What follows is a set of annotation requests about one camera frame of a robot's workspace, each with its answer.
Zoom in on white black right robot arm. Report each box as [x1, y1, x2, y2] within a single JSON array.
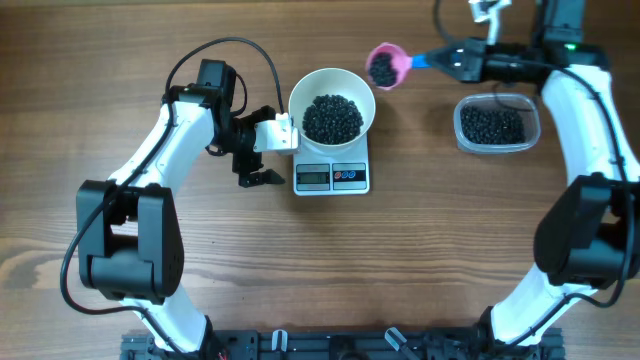
[[426, 1, 639, 358]]

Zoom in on black beans in bowl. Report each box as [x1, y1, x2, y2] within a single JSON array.
[[302, 95, 364, 145]]

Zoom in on clear plastic container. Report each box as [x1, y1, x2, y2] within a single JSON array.
[[453, 93, 541, 155]]

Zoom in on pink measuring scoop blue handle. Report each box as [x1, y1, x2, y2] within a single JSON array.
[[366, 42, 431, 90]]

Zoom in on white digital kitchen scale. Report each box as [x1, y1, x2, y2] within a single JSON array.
[[293, 135, 370, 196]]

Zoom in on white bowl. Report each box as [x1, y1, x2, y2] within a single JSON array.
[[288, 68, 376, 151]]

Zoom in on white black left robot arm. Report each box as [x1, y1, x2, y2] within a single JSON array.
[[69, 60, 300, 359]]

